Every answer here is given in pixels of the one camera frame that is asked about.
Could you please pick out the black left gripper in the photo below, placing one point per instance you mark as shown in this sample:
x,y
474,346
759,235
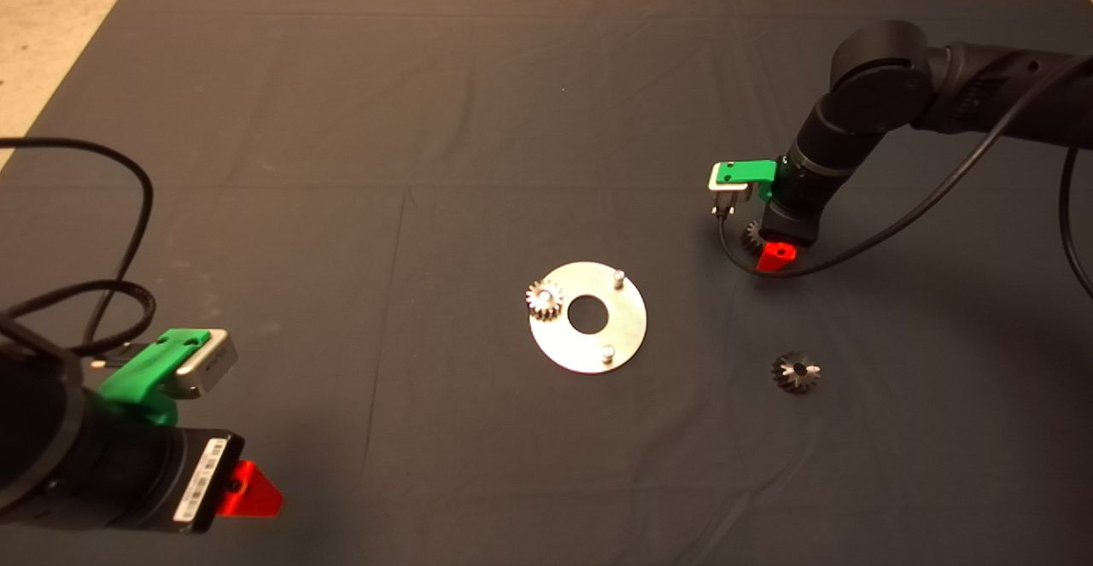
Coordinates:
x,y
154,481

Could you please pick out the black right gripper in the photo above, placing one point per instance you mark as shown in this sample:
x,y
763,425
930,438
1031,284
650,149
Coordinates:
x,y
794,220

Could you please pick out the steel planetary gear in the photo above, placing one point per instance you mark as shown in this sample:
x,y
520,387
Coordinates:
x,y
794,372
751,237
544,301

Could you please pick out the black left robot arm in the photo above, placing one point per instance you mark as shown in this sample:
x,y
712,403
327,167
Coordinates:
x,y
38,429

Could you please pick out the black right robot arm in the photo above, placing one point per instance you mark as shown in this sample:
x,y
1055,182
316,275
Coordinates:
x,y
879,79

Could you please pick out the round metal carrier plate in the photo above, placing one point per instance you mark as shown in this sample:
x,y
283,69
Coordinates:
x,y
628,327

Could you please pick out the dark grey table cloth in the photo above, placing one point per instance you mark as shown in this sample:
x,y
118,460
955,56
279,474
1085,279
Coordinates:
x,y
427,122

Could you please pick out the green right camera mount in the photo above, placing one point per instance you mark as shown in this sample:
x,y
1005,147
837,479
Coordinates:
x,y
747,172

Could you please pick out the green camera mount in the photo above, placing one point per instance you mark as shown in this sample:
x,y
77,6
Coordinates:
x,y
141,374
747,172

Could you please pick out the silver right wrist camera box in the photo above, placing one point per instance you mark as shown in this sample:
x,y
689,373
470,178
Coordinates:
x,y
711,178

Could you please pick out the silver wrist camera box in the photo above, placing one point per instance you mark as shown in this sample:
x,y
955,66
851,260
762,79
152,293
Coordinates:
x,y
209,370
711,178

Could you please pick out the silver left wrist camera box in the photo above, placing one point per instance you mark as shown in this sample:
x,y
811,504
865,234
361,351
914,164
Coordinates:
x,y
209,370

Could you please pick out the green left camera mount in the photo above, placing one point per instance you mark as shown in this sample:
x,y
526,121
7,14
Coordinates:
x,y
141,374

